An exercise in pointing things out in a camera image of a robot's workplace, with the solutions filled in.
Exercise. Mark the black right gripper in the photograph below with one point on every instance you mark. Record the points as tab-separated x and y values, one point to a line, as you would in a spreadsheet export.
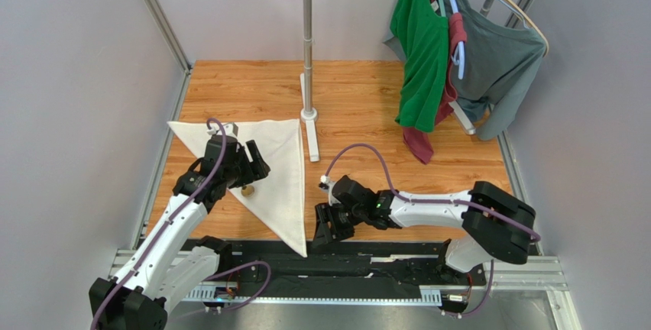
335	216

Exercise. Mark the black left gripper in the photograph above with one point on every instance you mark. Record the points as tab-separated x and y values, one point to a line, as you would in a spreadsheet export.
247	163

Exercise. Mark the green handled gold spoon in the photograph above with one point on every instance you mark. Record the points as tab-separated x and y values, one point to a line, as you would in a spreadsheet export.
248	191

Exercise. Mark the white cloth napkin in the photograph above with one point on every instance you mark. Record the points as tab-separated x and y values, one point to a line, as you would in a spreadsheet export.
279	199

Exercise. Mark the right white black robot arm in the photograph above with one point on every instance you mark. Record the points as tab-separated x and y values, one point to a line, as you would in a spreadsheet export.
498	226

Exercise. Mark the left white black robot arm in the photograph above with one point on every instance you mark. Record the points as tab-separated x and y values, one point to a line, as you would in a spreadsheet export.
143	293

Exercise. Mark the white clothes rack stand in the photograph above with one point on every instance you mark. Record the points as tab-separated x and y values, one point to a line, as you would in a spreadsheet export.
309	114

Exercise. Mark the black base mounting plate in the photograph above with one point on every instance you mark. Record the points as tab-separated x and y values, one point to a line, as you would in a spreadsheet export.
352	269

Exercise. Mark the maroon shirt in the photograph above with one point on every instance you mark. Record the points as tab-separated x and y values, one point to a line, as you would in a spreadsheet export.
417	141

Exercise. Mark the green shirt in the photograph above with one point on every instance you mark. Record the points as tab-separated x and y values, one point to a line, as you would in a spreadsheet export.
423	36

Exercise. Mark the light blue clothes hanger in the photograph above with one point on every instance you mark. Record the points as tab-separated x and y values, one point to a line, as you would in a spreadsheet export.
457	39

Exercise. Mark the grey-blue shirt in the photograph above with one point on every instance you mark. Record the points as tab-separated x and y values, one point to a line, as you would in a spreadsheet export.
501	64

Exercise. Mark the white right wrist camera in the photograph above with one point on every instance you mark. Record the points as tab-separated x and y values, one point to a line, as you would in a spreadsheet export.
326	184

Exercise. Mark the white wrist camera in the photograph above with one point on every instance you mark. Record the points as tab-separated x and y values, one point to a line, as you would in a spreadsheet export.
229	129
326	184

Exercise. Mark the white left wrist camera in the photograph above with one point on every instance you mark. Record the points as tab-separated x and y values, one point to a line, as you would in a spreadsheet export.
229	129

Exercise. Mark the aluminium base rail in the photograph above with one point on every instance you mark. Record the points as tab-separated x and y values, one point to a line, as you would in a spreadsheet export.
539	285

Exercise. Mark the aluminium frame post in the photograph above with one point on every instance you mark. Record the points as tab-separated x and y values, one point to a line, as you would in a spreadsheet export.
166	29

